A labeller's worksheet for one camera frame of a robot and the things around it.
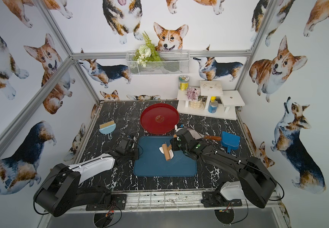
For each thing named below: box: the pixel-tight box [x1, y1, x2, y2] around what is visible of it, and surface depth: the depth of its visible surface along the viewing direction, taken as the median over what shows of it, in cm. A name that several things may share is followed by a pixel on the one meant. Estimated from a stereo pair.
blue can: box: [207, 100, 219, 114], surface depth 111 cm
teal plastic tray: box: [133, 135, 197, 177], surface depth 87 cm
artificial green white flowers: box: [132, 30, 163, 68], surface depth 82 cm
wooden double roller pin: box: [162, 143, 173, 162], surface depth 90 cm
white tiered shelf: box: [176, 80, 246, 121], surface depth 106 cm
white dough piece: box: [158, 146, 175, 159], surface depth 90 cm
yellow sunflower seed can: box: [178, 74, 190, 92], surface depth 106 cm
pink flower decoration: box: [185, 87, 198, 102], surface depth 99 cm
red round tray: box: [139, 103, 180, 135], surface depth 116 cm
